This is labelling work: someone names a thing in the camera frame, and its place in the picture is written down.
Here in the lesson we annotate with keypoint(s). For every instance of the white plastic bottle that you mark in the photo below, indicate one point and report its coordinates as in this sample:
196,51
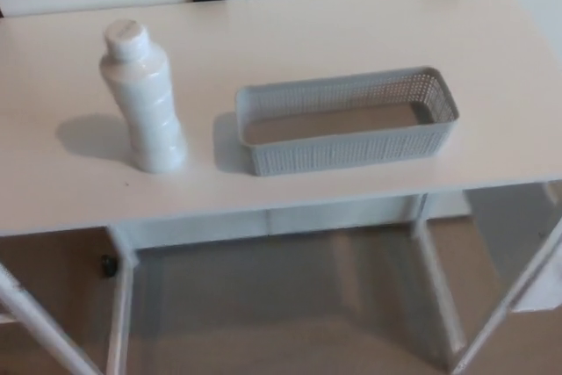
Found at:
147,107

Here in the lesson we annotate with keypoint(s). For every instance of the grey perforated plastic basket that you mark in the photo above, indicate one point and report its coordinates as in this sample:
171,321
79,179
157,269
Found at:
351,153

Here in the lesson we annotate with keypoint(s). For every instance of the small black floor object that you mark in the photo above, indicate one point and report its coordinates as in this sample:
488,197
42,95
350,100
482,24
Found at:
109,265

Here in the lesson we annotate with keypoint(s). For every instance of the white desk leg frame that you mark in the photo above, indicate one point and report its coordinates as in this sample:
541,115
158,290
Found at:
509,307
119,305

